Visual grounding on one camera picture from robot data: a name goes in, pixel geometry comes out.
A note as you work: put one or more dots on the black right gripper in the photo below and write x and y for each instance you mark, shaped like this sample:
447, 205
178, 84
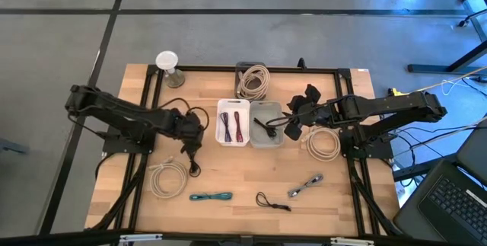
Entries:
316, 114

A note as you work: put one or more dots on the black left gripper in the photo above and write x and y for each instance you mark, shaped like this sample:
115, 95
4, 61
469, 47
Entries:
190, 126

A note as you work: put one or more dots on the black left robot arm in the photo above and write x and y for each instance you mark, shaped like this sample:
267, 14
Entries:
114, 107

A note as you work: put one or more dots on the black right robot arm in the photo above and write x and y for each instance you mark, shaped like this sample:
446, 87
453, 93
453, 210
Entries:
399, 105

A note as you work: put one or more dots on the grey plastic bin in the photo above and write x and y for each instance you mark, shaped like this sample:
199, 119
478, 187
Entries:
262, 107

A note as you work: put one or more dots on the white plastic bin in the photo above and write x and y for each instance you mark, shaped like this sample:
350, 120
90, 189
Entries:
232, 105

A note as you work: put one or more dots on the dark smoked plastic bin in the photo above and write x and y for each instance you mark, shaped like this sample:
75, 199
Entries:
243, 64

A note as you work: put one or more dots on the yellow power plug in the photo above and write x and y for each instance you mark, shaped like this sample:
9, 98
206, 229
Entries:
396, 91

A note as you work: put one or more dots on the black stand foot bar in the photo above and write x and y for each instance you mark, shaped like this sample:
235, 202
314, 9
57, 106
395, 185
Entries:
418, 170

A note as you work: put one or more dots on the black desk foot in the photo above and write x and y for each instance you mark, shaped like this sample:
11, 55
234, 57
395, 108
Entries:
430, 68

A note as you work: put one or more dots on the black crossbar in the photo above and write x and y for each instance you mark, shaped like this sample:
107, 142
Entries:
76, 238

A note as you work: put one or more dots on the dark grey laptop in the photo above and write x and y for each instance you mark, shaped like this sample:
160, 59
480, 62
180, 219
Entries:
452, 204

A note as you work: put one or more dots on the blue grey floor object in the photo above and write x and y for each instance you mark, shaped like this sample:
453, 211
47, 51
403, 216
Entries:
11, 147

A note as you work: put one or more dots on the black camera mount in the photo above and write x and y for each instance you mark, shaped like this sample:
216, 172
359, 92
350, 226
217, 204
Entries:
301, 64

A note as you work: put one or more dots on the black aluminium table frame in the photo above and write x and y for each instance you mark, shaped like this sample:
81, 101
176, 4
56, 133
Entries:
266, 69

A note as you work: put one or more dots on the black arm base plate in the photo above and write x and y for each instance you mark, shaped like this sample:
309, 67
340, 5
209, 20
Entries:
373, 154
125, 147

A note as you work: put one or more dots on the silver metal bracket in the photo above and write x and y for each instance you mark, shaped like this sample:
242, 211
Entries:
352, 241
141, 237

